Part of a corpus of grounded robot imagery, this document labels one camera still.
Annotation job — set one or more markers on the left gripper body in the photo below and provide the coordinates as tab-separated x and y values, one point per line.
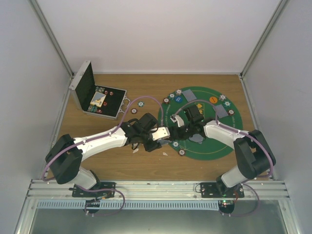
149	147

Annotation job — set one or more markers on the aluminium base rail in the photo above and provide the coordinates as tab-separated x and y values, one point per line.
153	195

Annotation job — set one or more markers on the blue small blind button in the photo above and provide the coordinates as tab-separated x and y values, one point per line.
178	99

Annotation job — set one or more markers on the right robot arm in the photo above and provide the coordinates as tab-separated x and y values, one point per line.
252	152

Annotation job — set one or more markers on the white debris pile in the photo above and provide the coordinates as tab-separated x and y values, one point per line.
137	149

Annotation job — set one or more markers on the orange big blind button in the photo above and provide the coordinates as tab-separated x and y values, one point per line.
213	100

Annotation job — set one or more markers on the green fifty chip stack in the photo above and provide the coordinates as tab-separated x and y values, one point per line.
141	104

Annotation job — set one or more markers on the chips in case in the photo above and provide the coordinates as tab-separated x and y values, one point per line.
100	89

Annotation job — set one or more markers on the aluminium poker case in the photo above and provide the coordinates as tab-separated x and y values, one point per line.
83	87

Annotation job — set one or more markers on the round green poker mat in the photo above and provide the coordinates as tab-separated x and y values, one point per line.
209	149

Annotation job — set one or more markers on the card pack in case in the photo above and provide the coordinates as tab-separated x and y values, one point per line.
98	99

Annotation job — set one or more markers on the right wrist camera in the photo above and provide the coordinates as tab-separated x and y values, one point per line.
177	120

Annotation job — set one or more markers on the blue playing card deck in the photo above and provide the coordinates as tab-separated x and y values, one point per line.
164	141

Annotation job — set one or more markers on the card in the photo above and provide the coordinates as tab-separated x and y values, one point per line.
197	138
220	111
189	95

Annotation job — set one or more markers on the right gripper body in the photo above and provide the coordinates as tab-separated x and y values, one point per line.
183	135

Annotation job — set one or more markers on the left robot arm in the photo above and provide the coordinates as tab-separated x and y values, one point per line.
65	158

